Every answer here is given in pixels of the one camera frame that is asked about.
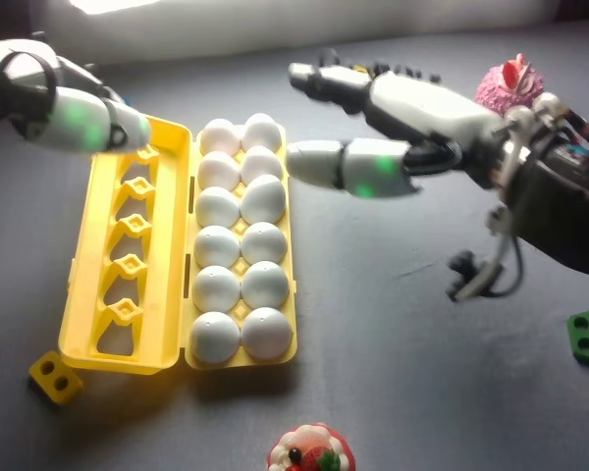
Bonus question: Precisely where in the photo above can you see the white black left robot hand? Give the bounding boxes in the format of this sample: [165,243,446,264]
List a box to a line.
[0,31,153,156]

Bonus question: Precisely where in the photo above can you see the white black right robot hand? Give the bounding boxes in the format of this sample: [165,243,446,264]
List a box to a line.
[284,48,509,201]

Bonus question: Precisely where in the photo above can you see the yellow egg carton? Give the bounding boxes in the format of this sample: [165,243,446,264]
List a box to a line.
[57,112,296,377]

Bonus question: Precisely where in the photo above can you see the white toy egg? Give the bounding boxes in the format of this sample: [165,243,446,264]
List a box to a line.
[198,118,242,154]
[239,174,286,223]
[240,112,283,152]
[239,144,285,185]
[240,260,291,309]
[240,306,295,358]
[189,311,241,364]
[196,150,241,190]
[194,185,241,228]
[193,224,241,269]
[191,265,241,313]
[240,221,290,264]

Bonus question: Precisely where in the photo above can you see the pink toy cake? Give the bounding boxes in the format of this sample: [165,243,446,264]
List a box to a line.
[474,52,546,119]

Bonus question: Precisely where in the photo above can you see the white backdrop sheet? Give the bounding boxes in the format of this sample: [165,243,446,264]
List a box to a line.
[0,0,589,63]

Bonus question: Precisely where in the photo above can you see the grey table cloth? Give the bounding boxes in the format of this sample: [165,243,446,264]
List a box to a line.
[0,19,589,471]

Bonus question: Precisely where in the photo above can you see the yellow square holed block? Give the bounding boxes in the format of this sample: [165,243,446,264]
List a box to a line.
[27,350,84,406]

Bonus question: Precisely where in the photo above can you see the strawberry toy cake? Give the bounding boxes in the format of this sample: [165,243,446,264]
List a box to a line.
[266,422,358,471]

